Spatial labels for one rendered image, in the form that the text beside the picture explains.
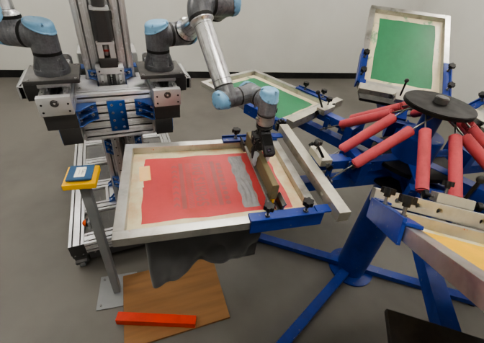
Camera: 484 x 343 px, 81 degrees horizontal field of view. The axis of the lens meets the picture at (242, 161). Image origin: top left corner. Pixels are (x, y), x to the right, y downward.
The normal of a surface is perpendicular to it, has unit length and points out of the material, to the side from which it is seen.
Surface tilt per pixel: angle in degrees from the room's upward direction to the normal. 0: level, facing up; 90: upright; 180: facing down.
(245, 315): 0
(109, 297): 0
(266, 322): 0
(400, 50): 32
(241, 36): 90
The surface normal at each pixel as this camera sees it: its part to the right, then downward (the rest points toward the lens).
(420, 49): -0.07, -0.39
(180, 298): 0.09, -0.80
